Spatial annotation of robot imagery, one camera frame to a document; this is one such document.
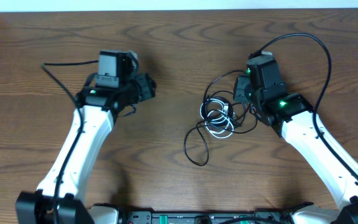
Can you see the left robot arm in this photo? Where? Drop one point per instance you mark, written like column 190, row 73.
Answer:
column 60, row 196

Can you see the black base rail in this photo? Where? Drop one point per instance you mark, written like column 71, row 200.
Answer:
column 213, row 217

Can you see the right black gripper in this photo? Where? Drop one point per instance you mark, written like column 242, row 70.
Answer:
column 241, row 83

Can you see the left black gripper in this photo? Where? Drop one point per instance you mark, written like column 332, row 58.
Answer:
column 149, row 88

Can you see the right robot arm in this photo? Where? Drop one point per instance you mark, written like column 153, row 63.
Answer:
column 291, row 116

